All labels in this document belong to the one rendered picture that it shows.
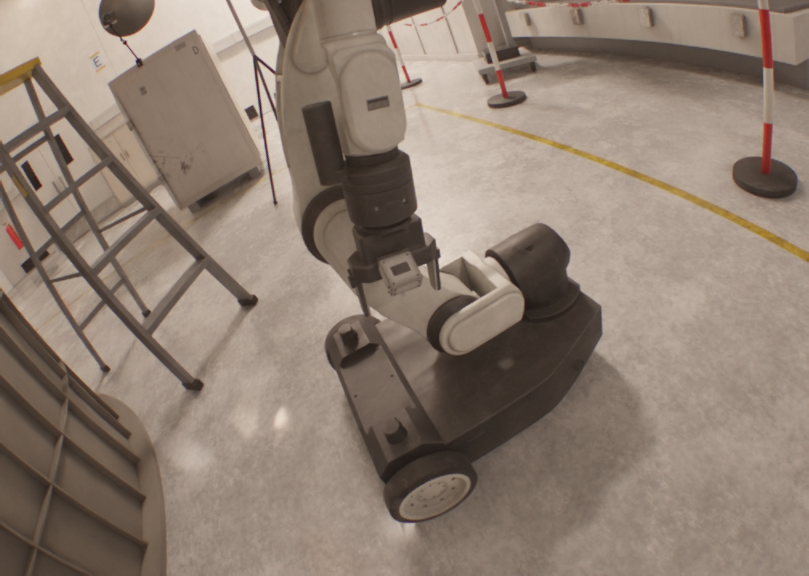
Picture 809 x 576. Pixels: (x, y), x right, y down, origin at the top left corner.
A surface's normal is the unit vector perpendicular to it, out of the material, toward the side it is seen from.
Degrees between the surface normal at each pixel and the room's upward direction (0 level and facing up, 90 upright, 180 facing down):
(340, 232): 90
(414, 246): 90
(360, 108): 90
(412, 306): 90
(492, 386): 0
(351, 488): 0
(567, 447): 0
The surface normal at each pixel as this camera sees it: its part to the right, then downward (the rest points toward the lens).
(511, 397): -0.34, -0.76
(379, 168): 0.06, -0.25
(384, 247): 0.36, 0.44
